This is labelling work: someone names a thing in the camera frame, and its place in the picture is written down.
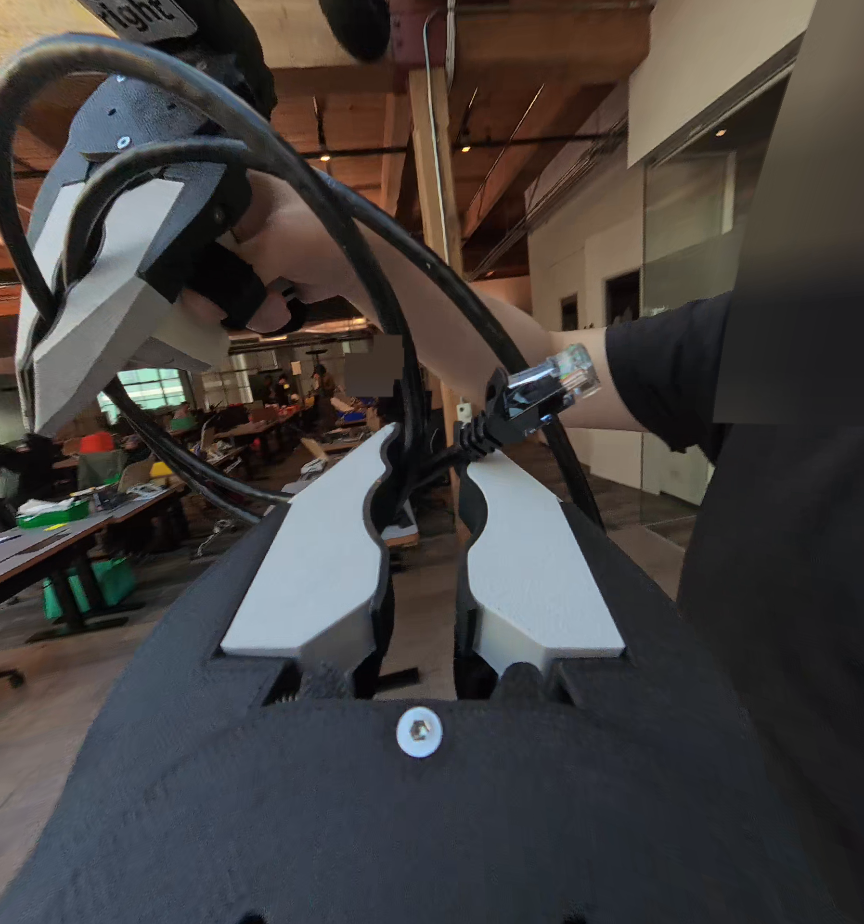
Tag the wooden beam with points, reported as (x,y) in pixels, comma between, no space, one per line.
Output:
(435,180)

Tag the white wall device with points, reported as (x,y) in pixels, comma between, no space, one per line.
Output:
(464,411)

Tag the grey desk with black legs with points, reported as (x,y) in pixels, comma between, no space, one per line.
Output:
(34,541)

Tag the person's right hand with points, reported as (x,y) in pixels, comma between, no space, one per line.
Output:
(287,238)

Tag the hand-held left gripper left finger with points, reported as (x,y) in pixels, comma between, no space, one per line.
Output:
(309,577)

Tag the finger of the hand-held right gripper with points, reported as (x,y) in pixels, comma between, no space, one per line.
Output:
(42,245)
(114,303)

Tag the person's right forearm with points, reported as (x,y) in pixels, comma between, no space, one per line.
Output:
(468,346)

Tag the person's black sweater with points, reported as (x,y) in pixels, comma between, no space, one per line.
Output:
(785,650)

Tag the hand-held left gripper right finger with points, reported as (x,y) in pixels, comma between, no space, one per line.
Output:
(540,577)

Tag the green bag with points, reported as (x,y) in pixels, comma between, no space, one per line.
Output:
(114,581)

